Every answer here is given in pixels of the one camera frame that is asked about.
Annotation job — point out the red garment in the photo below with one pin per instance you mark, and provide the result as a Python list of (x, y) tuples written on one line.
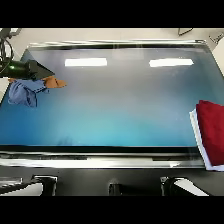
[(211, 130)]

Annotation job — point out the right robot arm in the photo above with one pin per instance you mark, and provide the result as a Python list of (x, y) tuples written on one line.
[(181, 187)]

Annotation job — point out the blue garment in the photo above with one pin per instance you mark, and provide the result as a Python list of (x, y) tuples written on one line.
[(23, 93)]

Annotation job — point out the silver frame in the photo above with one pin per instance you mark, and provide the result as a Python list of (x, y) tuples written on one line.
[(100, 162)]

